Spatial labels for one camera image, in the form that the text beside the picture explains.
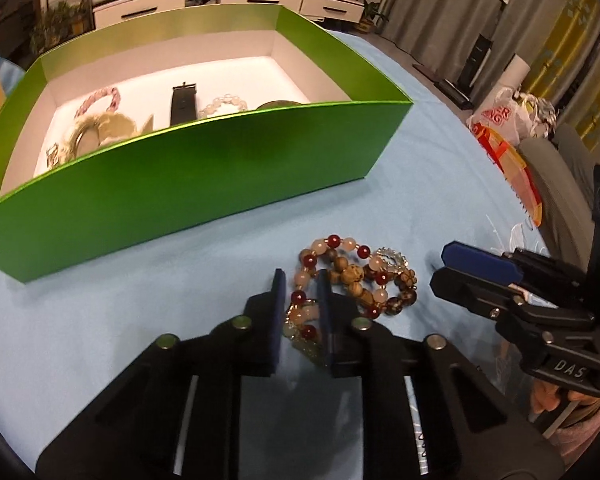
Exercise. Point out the white chunky wristwatch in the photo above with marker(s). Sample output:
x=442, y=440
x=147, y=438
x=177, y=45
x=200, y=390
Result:
x=115, y=125

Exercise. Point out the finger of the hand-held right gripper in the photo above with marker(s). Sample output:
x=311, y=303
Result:
x=475, y=290
x=480, y=260

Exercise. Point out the upright vacuum cleaner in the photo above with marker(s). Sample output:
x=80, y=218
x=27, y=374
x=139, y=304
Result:
x=477, y=55

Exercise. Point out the pearl flower brooch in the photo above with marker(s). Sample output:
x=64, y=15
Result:
x=54, y=155

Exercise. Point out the green cardboard box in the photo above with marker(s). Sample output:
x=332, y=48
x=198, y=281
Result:
x=180, y=185

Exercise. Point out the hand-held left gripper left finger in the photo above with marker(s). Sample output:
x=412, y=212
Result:
x=278, y=320

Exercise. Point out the silver metal bangle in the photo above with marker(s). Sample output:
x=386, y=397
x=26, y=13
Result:
x=280, y=104

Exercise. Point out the white red-print plastic bag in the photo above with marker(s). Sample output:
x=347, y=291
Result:
x=500, y=115

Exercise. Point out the small potted plant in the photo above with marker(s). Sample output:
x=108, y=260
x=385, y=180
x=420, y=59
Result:
x=374, y=17

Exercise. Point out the white paper roll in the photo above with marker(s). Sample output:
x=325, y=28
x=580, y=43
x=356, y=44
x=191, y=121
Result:
x=515, y=72

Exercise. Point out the grey curtain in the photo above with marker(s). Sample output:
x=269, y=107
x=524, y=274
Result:
x=430, y=0

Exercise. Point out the leafy plants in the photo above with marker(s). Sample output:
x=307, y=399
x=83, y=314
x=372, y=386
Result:
x=60, y=27

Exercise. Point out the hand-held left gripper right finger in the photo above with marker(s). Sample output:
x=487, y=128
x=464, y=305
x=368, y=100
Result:
x=324, y=320

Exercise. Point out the person's right hand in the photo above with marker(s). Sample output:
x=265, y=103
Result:
x=549, y=397

